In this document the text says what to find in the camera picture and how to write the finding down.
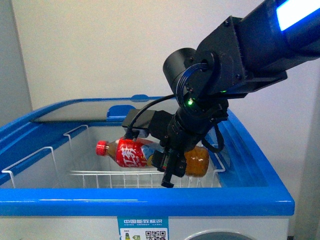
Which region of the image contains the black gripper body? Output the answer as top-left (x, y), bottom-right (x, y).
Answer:
top-left (149, 109), bottom-right (208, 177)

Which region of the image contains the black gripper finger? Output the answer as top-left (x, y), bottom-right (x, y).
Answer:
top-left (161, 149), bottom-right (179, 188)

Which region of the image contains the tea drink bottle red label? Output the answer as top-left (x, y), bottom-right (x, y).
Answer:
top-left (95, 138), bottom-right (210, 178)

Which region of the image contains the energy label sticker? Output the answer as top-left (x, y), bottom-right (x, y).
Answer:
top-left (117, 216), bottom-right (169, 240)

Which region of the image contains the glass sliding freezer lid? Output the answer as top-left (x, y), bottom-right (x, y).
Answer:
top-left (29, 96), bottom-right (176, 124)

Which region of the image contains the white blue chest freezer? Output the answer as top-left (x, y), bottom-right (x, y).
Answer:
top-left (0, 110), bottom-right (295, 240)

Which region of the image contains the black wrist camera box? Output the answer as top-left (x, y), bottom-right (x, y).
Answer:
top-left (122, 109), bottom-right (156, 139)

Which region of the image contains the black camera cable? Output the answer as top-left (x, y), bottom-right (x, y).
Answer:
top-left (123, 94), bottom-right (176, 141)

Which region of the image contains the blue sliding lid handle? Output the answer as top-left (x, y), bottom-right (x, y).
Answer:
top-left (106, 104), bottom-right (135, 122)

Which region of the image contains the white wire freezer basket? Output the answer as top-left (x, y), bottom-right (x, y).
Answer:
top-left (1, 124), bottom-right (227, 189)

